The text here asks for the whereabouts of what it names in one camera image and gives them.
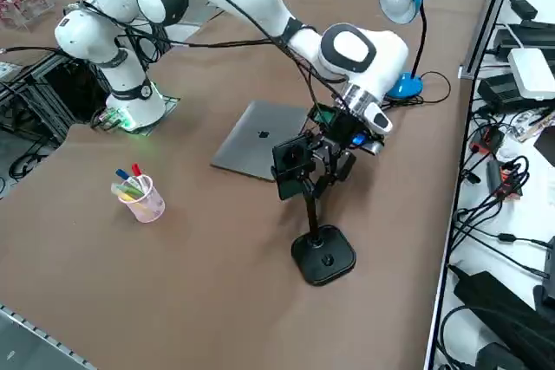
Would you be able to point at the white plastic box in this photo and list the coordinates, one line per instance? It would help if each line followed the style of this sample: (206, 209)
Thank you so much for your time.
(533, 73)

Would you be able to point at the yellow pen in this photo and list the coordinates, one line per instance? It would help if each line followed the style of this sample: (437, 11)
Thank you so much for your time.
(132, 198)

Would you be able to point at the blue marker pen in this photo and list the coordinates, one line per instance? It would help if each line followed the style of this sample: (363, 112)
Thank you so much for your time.
(122, 173)

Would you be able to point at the orange black device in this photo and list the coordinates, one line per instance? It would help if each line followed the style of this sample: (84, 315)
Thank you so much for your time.
(511, 186)

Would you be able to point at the black power adapter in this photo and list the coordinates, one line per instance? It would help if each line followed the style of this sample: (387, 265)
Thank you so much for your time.
(494, 296)

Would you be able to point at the black power brick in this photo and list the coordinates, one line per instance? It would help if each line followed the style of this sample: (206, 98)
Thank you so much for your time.
(524, 8)

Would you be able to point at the red marker pen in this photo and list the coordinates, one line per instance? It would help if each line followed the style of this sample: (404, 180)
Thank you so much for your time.
(137, 169)

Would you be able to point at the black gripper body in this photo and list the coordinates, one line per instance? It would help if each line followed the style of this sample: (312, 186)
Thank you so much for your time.
(336, 127)

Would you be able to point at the black desktop phone stand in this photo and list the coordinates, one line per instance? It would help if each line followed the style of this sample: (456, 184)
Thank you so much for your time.
(323, 257)

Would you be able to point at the green highlighter pen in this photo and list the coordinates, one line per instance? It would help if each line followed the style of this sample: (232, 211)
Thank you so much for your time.
(128, 190)

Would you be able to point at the post base bracket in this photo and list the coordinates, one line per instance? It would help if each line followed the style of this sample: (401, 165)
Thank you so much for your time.
(467, 72)

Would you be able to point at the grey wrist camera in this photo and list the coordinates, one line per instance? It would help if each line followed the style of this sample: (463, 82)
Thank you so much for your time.
(370, 147)

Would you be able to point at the black flat box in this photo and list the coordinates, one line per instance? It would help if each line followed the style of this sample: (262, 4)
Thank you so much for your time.
(529, 38)

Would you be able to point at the grey closed laptop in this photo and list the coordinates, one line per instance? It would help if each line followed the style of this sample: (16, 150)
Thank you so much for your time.
(247, 149)

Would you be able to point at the pink mesh pen cup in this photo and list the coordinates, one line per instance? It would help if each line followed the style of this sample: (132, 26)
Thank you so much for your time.
(149, 207)

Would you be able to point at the aluminium camera post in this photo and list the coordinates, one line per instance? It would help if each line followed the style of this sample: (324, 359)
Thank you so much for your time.
(492, 14)

